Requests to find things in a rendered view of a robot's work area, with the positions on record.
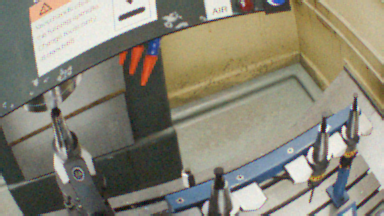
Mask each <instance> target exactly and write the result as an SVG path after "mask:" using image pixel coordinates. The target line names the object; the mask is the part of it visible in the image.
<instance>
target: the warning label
mask: <svg viewBox="0 0 384 216"><path fill-rule="evenodd" d="M155 7H156V4H155V1H154V0H43V1H41V2H39V3H37V4H36V5H34V6H32V7H30V8H29V9H30V17H31V18H30V19H31V25H32V33H33V43H34V49H35V55H36V62H37V68H38V73H39V76H41V75H43V74H44V73H46V72H48V71H50V70H52V69H54V68H56V67H57V66H59V65H61V64H63V63H64V62H66V61H68V60H69V59H71V58H72V57H74V56H76V55H78V54H80V53H82V52H84V51H86V50H88V49H90V48H92V47H93V46H95V45H97V44H99V43H101V42H104V41H106V40H108V39H110V38H111V37H113V36H116V35H118V34H121V33H123V32H126V31H128V30H131V29H133V28H135V27H137V26H139V25H142V24H144V23H147V22H150V21H152V20H155V19H157V17H156V14H157V13H156V9H155Z"/></svg>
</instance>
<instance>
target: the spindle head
mask: <svg viewBox="0 0 384 216"><path fill-rule="evenodd" d="M41 1H43V0H38V1H36V2H35V3H34V0H0V119H2V118H3V117H5V116H6V115H8V114H9V113H12V112H13V111H15V110H16V109H19V108H20V107H23V106H24V105H25V104H28V103H29V102H30V101H33V100H35V99H36V98H37V97H40V96H42V95H43V94H44V93H46V92H48V91H51V90H52V89H54V88H56V87H57V86H59V85H60V84H62V83H64V82H66V81H68V80H69V79H71V78H73V77H75V76H77V75H79V74H80V73H82V72H84V71H87V70H89V69H91V68H93V67H95V66H97V65H100V64H101V63H102V62H104V61H106V60H108V59H111V58H113V57H116V56H118V55H120V54H121V53H123V52H126V51H128V50H130V49H133V48H136V47H138V46H141V45H143V44H145V43H147V42H150V41H152V40H154V39H157V38H160V37H163V36H166V35H169V34H172V33H175V32H180V31H183V30H185V29H188V28H191V27H197V26H200V25H202V24H208V23H211V22H215V21H218V20H224V19H229V18H231V17H232V18H234V17H236V16H237V17H239V16H241V15H242V16H243V15H245V14H243V13H240V12H239V11H238V10H237V9H236V2H237V1H238V0H230V2H231V11H232V12H233V15H229V16H224V17H219V18H216V19H214V18H213V19H211V20H209V21H208V17H207V10H206V5H205V2H204V0H154V1H155V4H156V7H155V9H156V13H157V14H156V17H157V19H155V20H152V21H150V22H147V23H144V24H142V25H139V26H137V27H135V28H133V29H131V30H128V31H126V32H123V33H121V34H118V35H116V36H113V37H111V38H110V39H108V40H106V41H104V42H101V43H99V44H97V45H95V46H93V47H92V48H90V49H88V50H86V51H84V52H82V53H80V54H78V55H76V56H74V57H72V58H71V59H69V60H68V61H66V62H64V63H63V64H61V65H59V66H57V67H56V68H54V69H52V70H50V71H48V72H46V73H44V74H43V75H41V76H39V73H38V68H37V62H36V55H35V49H34V43H33V33H32V25H31V19H30V18H31V17H30V9H29V8H30V7H32V6H34V5H36V4H37V3H39V2H41ZM254 1H255V2H256V9H255V11H253V12H252V13H251V14H253V13H257V12H258V13H259V12H263V11H264V5H263V1H262V0H254Z"/></svg>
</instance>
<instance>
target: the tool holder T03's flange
mask: <svg viewBox="0 0 384 216"><path fill-rule="evenodd" d="M70 133H71V134H72V137H73V139H74V145H73V147H71V149H69V150H68V151H60V150H58V149H57V147H56V143H55V138H54V139H53V141H52V144H53V149H54V152H55V154H56V157H57V159H58V160H59V162H60V163H62V164H63V165H64V162H65V161H66V160H67V159H70V158H74V157H77V156H78V155H79V156H81V153H82V149H81V147H80V145H79V142H78V138H77V136H76V135H75V133H73V132H72V131H70Z"/></svg>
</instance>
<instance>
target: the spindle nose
mask: <svg viewBox="0 0 384 216"><path fill-rule="evenodd" d="M83 74H84V72H82V73H80V74H79V75H77V76H75V77H73V78H71V79H69V80H68V81H66V82H64V83H62V84H60V85H59V86H57V87H56V88H54V89H52V90H51V91H48V92H46V93H44V94H43V95H42V96H40V97H37V98H36V99H35V100H33V101H30V102H29V103H28V104H25V105H24V106H23V109H25V110H27V111H28V112H34V113H43V112H46V111H48V110H52V109H54V108H55V107H56V106H59V105H60V104H61V103H63V102H64V100H67V98H68V97H69V96H70V94H72V93H73V92H74V90H75V89H76V87H77V86H78V84H79V83H80V81H81V78H82V76H83Z"/></svg>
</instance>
